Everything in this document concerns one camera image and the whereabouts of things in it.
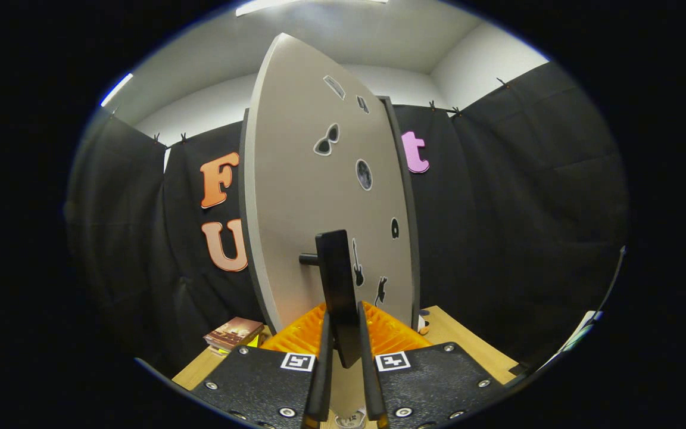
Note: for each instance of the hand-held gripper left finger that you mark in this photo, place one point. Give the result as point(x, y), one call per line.
point(323, 381)

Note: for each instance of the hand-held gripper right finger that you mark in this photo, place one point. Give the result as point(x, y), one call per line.
point(370, 381)

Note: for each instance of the white canvas shoe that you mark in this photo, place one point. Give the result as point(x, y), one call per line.
point(352, 420)

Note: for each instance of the dark grey shoe cabinet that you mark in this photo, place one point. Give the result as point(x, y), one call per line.
point(412, 226)

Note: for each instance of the beige shoe cabinet door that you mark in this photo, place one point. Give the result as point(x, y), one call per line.
point(295, 179)

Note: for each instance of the yellow cover book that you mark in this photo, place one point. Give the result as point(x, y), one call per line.
point(253, 342)

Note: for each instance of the brown cover book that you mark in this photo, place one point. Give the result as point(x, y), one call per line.
point(233, 332)

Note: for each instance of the black backdrop cloth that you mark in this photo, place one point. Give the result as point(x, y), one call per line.
point(527, 208)

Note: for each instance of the narrow ceiling light panel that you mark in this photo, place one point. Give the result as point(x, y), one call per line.
point(117, 89)

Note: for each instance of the wide ceiling light panel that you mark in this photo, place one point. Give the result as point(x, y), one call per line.
point(271, 6)

